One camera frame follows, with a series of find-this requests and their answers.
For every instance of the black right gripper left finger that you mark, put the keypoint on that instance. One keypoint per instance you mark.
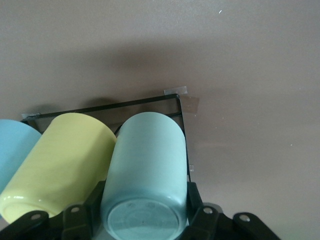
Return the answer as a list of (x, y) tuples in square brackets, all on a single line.
[(80, 225)]

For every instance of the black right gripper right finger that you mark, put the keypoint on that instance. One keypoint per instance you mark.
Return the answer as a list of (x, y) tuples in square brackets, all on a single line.
[(205, 225)]

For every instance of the pale green cup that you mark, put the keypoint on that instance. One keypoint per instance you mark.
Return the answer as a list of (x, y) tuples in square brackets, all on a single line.
[(147, 162)]

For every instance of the light blue cup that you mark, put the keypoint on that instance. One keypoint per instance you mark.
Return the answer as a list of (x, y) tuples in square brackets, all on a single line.
[(12, 150)]

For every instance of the clear tape piece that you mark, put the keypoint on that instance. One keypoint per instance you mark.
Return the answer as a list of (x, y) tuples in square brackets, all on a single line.
[(175, 90), (31, 115), (191, 167)]

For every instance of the yellow cup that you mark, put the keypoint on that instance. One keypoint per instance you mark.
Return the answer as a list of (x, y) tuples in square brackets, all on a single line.
[(62, 155)]

